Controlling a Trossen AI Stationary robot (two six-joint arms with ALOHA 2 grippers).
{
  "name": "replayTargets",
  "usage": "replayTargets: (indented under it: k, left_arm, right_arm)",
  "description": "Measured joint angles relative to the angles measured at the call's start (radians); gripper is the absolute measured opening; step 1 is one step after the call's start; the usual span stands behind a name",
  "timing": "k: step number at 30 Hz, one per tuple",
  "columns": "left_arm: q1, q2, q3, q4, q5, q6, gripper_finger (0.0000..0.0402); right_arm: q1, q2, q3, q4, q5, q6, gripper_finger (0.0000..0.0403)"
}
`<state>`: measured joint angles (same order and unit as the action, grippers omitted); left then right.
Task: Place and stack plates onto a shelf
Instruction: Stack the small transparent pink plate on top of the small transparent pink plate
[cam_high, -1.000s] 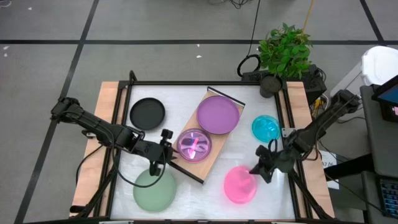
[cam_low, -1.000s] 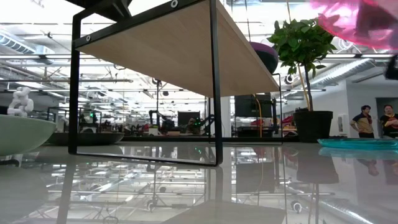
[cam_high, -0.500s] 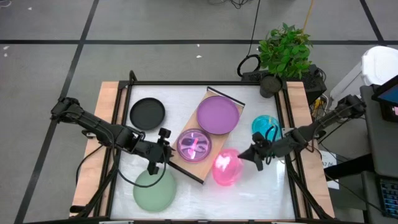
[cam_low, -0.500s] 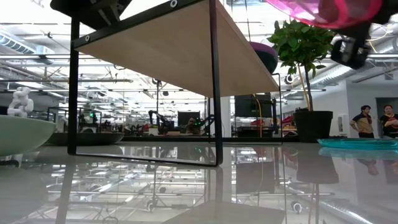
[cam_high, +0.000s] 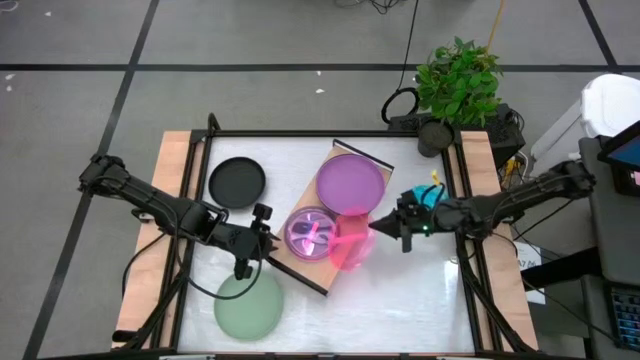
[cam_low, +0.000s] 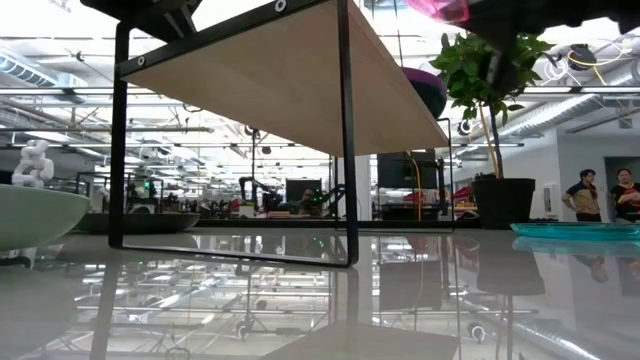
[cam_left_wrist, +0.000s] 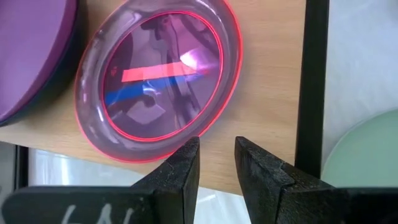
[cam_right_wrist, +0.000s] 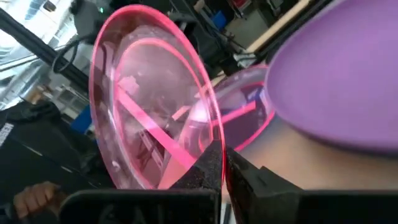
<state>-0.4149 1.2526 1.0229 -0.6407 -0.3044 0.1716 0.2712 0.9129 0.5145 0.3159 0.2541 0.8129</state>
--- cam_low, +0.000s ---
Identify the translucent pink plate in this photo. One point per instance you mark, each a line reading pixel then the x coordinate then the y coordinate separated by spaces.
pixel 440 9

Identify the purple plate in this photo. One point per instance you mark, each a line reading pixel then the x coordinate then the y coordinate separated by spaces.
pixel 417 75

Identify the dark teal plate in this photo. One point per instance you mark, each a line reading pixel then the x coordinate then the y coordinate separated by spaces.
pixel 432 102

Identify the translucent cyan plate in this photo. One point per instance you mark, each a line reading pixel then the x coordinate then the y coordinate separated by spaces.
pixel 575 230

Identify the sage green plate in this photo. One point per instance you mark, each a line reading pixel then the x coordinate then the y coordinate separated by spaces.
pixel 30 215

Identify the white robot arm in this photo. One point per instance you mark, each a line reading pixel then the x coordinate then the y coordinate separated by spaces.
pixel 32 165

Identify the black ceiling device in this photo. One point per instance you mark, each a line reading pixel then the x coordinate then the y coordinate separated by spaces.
pixel 581 56

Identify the green leafy plant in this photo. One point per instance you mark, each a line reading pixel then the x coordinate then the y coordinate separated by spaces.
pixel 470 70

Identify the person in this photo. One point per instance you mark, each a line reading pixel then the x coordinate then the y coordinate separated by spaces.
pixel 582 197
pixel 627 197

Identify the black plant pot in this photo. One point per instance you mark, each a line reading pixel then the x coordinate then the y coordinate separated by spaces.
pixel 502 202

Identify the black plate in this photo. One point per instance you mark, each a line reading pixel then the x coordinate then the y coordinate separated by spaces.
pixel 137 223

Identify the large black panel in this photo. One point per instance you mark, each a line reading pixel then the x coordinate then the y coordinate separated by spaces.
pixel 395 170

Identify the black monitor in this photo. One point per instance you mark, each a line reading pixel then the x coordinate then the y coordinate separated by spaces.
pixel 302 190

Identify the wooden shelf with black frame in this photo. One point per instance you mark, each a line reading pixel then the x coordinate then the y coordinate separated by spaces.
pixel 280 75

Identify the black aluminium table frame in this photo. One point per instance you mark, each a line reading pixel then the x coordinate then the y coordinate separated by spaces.
pixel 400 224

